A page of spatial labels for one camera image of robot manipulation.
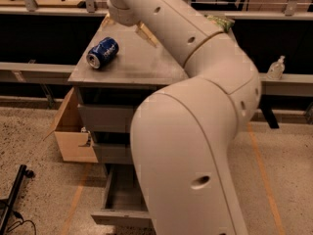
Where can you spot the green chip bag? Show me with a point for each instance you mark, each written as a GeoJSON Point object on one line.
{"type": "Point", "coordinates": [223, 23]}

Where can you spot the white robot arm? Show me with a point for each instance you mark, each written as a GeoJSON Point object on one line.
{"type": "Point", "coordinates": [180, 134]}

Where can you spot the blue pepsi can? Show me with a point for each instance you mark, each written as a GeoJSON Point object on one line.
{"type": "Point", "coordinates": [103, 53]}

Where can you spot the grey open bottom drawer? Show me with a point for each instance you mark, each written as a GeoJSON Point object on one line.
{"type": "Point", "coordinates": [123, 203]}

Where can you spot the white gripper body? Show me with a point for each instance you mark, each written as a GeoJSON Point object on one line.
{"type": "Point", "coordinates": [121, 17]}

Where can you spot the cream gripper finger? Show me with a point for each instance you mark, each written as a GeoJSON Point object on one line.
{"type": "Point", "coordinates": [107, 20]}
{"type": "Point", "coordinates": [146, 34]}

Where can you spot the grey drawer cabinet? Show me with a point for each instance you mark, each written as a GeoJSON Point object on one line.
{"type": "Point", "coordinates": [138, 70]}

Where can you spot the grey metal railing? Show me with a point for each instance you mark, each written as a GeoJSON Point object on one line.
{"type": "Point", "coordinates": [269, 10]}

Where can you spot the grey top drawer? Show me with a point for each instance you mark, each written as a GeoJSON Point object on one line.
{"type": "Point", "coordinates": [106, 118]}

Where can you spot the black stand leg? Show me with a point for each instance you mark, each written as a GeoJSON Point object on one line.
{"type": "Point", "coordinates": [7, 205]}

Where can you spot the open cardboard box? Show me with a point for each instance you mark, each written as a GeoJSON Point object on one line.
{"type": "Point", "coordinates": [75, 144]}

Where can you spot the grey middle drawer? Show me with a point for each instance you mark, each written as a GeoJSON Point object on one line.
{"type": "Point", "coordinates": [113, 154]}

